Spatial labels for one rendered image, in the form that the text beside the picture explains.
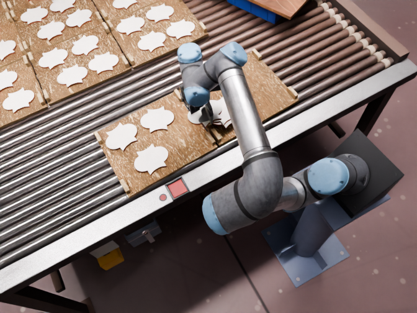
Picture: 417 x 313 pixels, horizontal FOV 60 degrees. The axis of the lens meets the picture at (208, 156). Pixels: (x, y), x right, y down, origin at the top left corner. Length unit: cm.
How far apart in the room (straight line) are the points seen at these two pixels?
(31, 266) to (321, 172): 108
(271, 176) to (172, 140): 73
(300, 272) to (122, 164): 127
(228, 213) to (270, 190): 12
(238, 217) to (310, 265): 143
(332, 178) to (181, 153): 60
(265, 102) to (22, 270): 116
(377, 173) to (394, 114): 155
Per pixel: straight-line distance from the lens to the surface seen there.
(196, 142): 151
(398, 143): 281
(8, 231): 161
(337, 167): 123
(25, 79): 197
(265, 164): 88
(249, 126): 93
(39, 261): 152
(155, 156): 149
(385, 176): 141
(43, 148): 171
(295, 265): 229
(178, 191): 142
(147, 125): 157
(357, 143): 144
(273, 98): 163
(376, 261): 243
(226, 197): 92
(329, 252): 235
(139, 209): 144
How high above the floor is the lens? 223
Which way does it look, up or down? 61 degrees down
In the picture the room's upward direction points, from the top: 8 degrees counter-clockwise
